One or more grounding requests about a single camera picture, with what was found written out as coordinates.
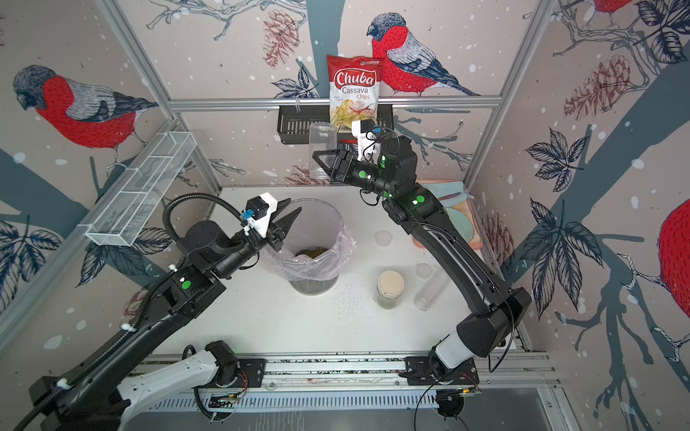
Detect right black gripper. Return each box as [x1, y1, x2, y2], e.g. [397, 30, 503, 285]
[313, 153, 399, 205]

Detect short clear bean jar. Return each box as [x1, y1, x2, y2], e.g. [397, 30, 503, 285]
[308, 122, 337, 183]

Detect clear jar lid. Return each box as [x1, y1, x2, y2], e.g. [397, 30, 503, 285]
[374, 230, 393, 247]
[415, 263, 434, 280]

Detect beige lidded bean jar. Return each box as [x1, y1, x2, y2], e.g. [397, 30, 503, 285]
[375, 270, 405, 310]

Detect tall clear bean jar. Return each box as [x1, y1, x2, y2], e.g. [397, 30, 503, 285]
[413, 268, 452, 312]

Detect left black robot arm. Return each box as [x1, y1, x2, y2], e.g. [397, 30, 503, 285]
[16, 192, 302, 430]

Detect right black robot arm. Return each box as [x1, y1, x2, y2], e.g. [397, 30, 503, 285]
[312, 128, 532, 381]

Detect mung beans in bin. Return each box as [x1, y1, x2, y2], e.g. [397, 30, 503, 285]
[296, 247, 328, 260]

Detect mesh waste bin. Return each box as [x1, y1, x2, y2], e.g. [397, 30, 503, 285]
[262, 199, 351, 296]

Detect red Chuba chips bag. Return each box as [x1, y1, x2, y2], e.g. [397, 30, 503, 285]
[327, 56, 383, 129]

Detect teal folded cloth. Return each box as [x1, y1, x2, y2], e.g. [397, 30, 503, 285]
[425, 181, 469, 208]

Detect teal plate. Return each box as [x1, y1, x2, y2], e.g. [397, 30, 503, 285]
[446, 208, 474, 244]

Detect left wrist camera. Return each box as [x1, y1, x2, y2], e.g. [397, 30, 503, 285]
[241, 193, 278, 238]

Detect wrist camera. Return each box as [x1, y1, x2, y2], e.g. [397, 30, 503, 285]
[241, 193, 278, 238]
[350, 119, 382, 163]

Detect black wall basket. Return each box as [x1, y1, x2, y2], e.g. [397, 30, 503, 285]
[277, 104, 395, 145]

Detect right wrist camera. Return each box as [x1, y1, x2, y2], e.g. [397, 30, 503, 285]
[350, 119, 382, 163]

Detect white wire mesh shelf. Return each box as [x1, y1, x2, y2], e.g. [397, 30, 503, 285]
[86, 131, 197, 246]

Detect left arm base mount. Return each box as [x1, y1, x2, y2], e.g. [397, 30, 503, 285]
[205, 358, 267, 389]

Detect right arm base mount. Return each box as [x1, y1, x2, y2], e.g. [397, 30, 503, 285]
[399, 357, 479, 386]

